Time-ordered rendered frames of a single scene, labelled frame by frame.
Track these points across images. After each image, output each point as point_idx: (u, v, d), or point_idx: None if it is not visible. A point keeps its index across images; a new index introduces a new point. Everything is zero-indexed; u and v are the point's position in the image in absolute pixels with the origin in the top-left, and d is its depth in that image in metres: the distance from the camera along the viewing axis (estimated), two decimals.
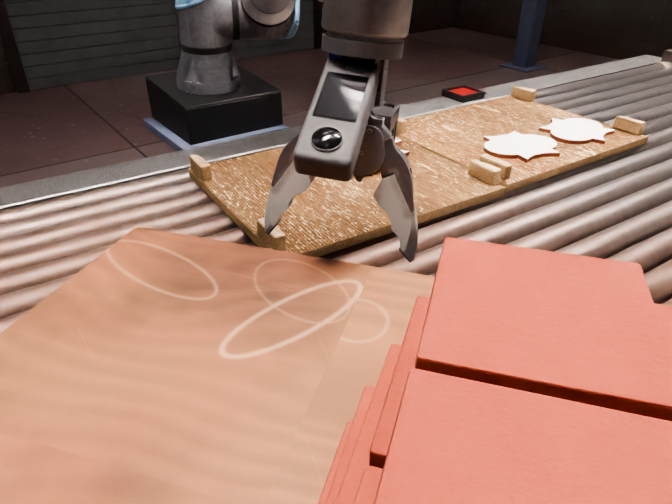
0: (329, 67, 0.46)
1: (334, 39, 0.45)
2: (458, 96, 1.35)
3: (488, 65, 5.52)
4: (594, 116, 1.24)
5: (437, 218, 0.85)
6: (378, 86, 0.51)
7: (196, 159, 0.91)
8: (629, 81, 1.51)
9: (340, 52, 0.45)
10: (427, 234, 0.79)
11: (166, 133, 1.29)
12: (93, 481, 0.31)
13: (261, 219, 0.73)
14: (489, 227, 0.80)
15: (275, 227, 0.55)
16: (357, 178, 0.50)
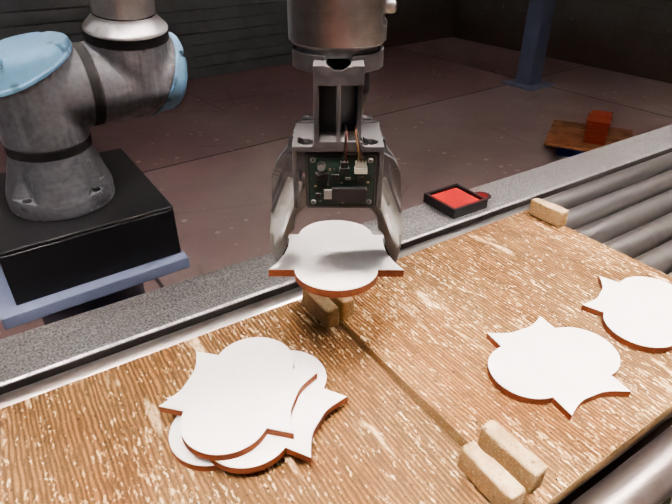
0: None
1: None
2: (447, 209, 0.89)
3: (489, 82, 5.06)
4: (662, 256, 0.78)
5: None
6: (318, 111, 0.42)
7: None
8: None
9: None
10: None
11: None
12: None
13: None
14: None
15: (386, 251, 0.54)
16: None
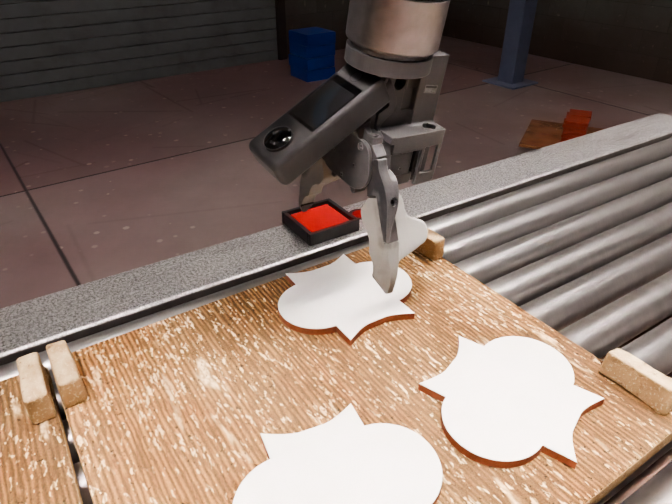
0: (341, 70, 0.45)
1: (346, 43, 0.43)
2: (303, 233, 0.69)
3: (470, 80, 4.87)
4: (564, 300, 0.59)
5: None
6: (412, 103, 0.46)
7: None
8: (635, 179, 0.86)
9: (346, 58, 0.43)
10: None
11: None
12: None
13: None
14: None
15: (307, 207, 0.58)
16: (351, 189, 0.48)
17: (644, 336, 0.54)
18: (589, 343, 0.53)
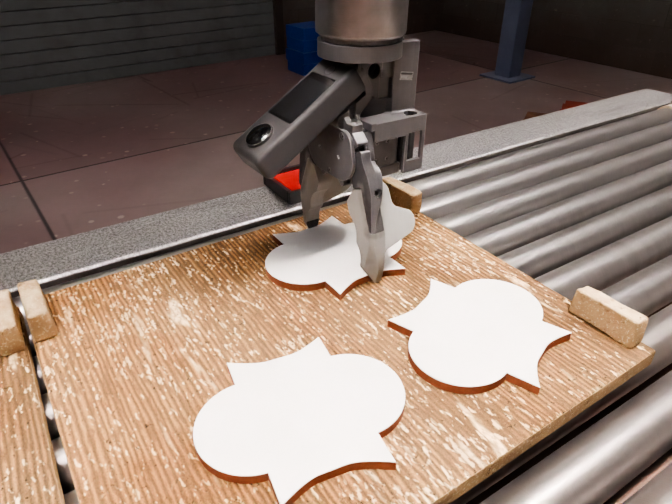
0: (316, 67, 0.46)
1: (317, 40, 0.45)
2: (283, 192, 0.69)
3: (467, 75, 4.87)
4: (539, 252, 0.59)
5: None
6: (390, 91, 0.47)
7: None
8: (618, 146, 0.86)
9: (318, 53, 0.45)
10: None
11: None
12: None
13: None
14: None
15: (314, 225, 0.58)
16: (340, 182, 0.49)
17: (617, 283, 0.54)
18: (562, 290, 0.53)
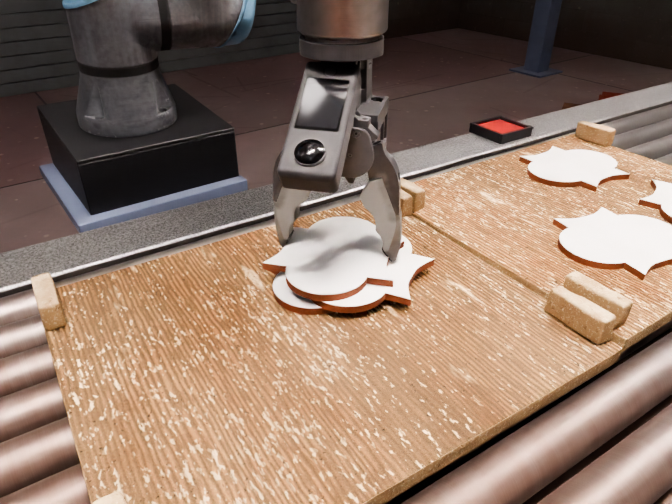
0: (308, 72, 0.45)
1: (310, 44, 0.43)
2: (494, 135, 0.92)
3: (497, 70, 5.10)
4: None
5: None
6: (363, 82, 0.49)
7: (39, 287, 0.49)
8: None
9: (318, 57, 0.43)
10: (484, 490, 0.36)
11: (62, 192, 0.86)
12: None
13: (102, 503, 0.31)
14: (612, 466, 0.38)
15: (289, 239, 0.56)
16: (349, 180, 0.49)
17: None
18: None
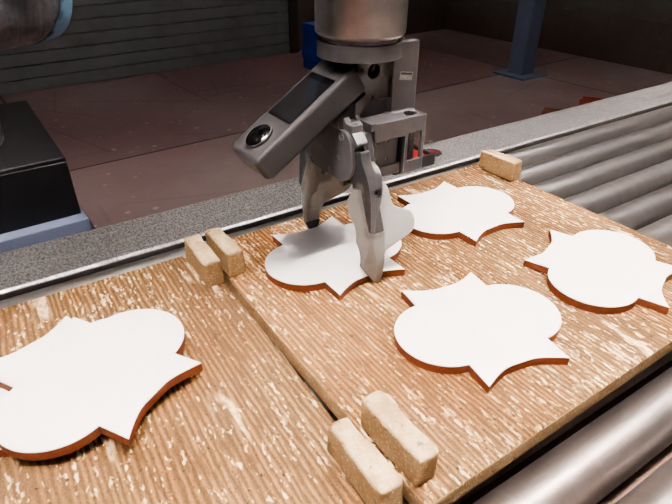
0: (316, 67, 0.46)
1: (316, 40, 0.45)
2: None
3: (481, 72, 4.95)
4: (629, 212, 0.67)
5: None
6: (390, 91, 0.47)
7: None
8: None
9: (317, 53, 0.45)
10: None
11: None
12: None
13: None
14: None
15: (314, 226, 0.58)
16: (340, 182, 0.49)
17: None
18: None
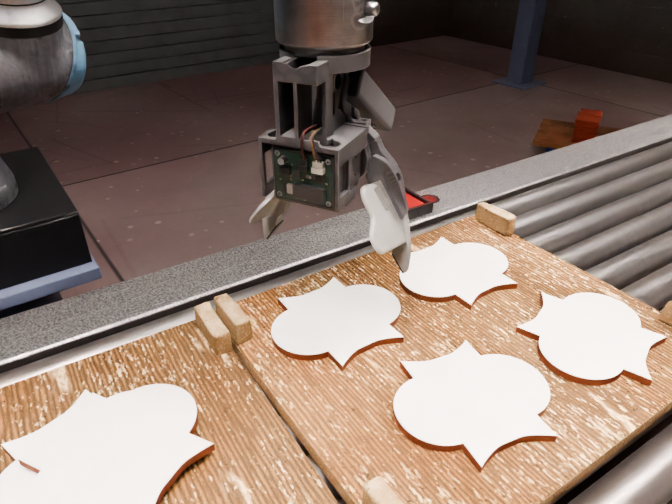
0: (363, 71, 0.45)
1: None
2: None
3: (480, 81, 4.98)
4: (619, 268, 0.70)
5: None
6: None
7: None
8: (666, 169, 0.97)
9: None
10: None
11: None
12: None
13: None
14: None
15: (397, 260, 0.51)
16: None
17: None
18: (644, 301, 0.64)
